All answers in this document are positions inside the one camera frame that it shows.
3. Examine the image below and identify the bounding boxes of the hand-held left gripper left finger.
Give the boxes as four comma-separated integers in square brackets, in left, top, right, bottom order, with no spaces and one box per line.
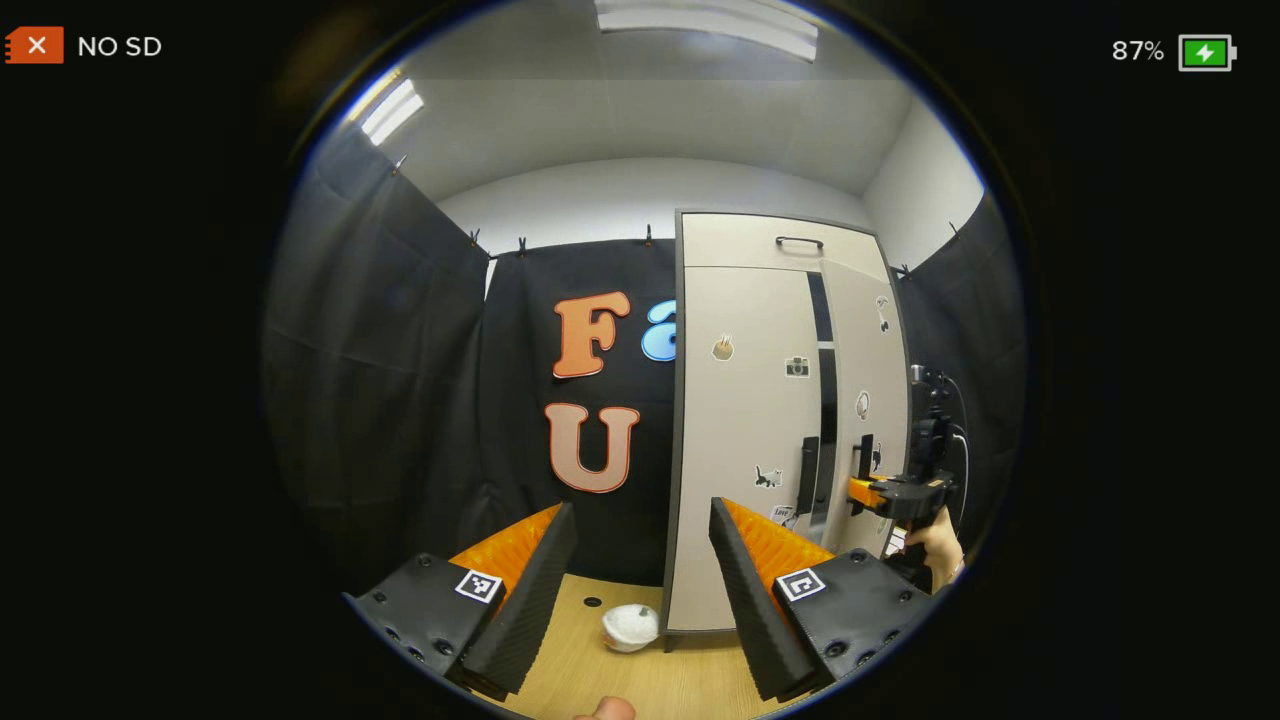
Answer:
[342,503,579,699]

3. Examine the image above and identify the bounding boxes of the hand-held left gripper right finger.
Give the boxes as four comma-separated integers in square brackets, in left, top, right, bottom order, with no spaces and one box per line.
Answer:
[708,497,936,703]

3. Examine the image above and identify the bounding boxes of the grey cabinet door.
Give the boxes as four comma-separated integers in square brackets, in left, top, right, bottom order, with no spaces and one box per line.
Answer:
[820,262,911,561]
[667,265,828,633]

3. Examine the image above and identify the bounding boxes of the grey double-door shoe cabinet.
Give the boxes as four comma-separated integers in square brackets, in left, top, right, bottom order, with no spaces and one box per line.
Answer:
[660,210,913,651]

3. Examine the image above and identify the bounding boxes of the white round bowl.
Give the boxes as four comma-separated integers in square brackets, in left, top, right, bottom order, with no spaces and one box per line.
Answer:
[602,603,661,654]

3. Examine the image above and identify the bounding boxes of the wide ceiling light panel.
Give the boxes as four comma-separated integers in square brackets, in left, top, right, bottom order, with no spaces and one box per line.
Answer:
[595,0,821,63]

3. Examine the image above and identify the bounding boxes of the narrow ceiling light panel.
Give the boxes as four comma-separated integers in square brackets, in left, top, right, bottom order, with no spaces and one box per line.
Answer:
[358,78,426,146]

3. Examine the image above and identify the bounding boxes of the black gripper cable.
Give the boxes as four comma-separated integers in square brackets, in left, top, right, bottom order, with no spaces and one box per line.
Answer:
[940,373,973,528]

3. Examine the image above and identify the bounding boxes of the grey cabinet drawer black handle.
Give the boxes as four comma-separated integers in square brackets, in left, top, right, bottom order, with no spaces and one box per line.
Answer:
[682,213,891,283]

